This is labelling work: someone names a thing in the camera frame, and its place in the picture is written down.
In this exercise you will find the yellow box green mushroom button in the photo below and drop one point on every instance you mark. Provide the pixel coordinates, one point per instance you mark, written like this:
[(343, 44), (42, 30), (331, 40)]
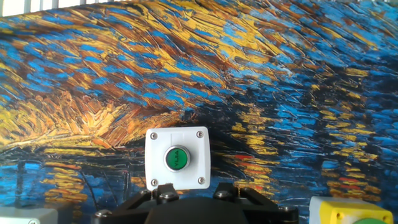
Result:
[(345, 213)]

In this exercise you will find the white box green button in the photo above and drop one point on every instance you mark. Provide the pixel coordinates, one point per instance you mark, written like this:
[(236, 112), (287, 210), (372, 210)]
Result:
[(177, 146)]

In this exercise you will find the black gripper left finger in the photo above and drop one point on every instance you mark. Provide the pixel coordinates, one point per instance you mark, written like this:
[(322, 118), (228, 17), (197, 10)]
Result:
[(136, 210)]

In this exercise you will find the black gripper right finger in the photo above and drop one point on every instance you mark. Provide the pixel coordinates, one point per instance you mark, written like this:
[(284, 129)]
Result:
[(264, 213)]

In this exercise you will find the starry night painting cloth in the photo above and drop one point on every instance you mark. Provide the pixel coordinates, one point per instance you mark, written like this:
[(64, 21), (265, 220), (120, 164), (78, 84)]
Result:
[(217, 77)]

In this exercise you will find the white box red button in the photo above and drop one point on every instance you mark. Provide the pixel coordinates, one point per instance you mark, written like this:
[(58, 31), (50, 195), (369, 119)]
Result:
[(25, 216)]

